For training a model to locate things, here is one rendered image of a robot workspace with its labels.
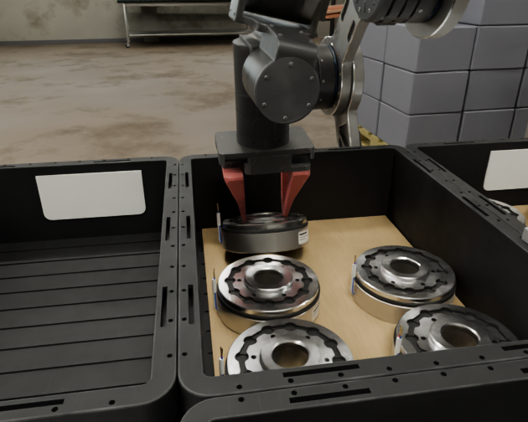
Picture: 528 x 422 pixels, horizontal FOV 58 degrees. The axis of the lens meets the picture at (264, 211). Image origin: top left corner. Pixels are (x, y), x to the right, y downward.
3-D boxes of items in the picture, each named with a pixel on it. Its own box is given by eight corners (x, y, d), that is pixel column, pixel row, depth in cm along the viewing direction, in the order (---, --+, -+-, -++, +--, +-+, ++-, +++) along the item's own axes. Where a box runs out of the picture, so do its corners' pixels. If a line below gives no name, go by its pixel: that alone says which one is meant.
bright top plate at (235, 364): (219, 331, 41) (219, 326, 41) (328, 316, 43) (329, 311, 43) (237, 427, 32) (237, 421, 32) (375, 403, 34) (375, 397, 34)
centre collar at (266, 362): (253, 343, 39) (253, 337, 39) (310, 335, 40) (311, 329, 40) (266, 388, 35) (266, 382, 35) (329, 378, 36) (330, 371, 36)
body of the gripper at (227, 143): (314, 163, 51) (318, 95, 47) (220, 171, 49) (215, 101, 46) (301, 141, 56) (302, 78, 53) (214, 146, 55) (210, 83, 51)
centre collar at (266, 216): (241, 218, 59) (241, 213, 59) (281, 215, 60) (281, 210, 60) (245, 223, 54) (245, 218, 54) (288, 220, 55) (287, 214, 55)
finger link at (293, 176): (308, 228, 55) (312, 152, 50) (247, 234, 54) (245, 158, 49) (296, 199, 61) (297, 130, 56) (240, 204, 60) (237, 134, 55)
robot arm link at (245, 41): (282, 23, 49) (227, 26, 48) (302, 35, 43) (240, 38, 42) (282, 89, 53) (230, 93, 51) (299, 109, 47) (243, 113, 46)
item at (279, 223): (220, 221, 61) (220, 217, 61) (297, 215, 63) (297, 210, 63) (225, 233, 51) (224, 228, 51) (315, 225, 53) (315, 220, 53)
